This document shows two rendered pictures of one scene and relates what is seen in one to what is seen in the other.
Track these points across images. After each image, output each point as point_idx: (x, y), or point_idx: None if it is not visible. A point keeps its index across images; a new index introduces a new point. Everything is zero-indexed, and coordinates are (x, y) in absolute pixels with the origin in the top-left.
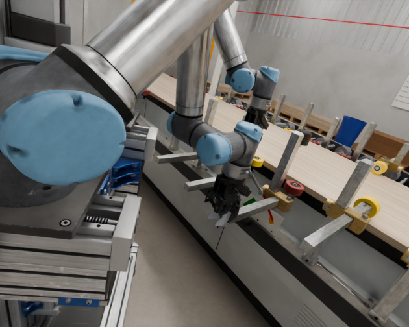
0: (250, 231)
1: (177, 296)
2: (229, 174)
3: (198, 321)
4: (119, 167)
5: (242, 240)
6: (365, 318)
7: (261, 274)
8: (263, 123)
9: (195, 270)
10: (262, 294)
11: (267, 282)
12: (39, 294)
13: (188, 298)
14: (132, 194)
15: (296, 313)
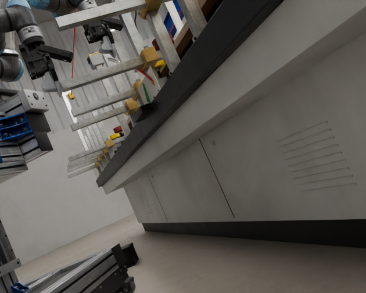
0: (157, 113)
1: (183, 281)
2: (21, 40)
3: (204, 285)
4: None
5: (175, 139)
6: (190, 49)
7: (255, 180)
8: (107, 21)
9: (218, 256)
10: (275, 205)
11: (263, 182)
12: None
13: (198, 277)
14: (36, 150)
15: (292, 177)
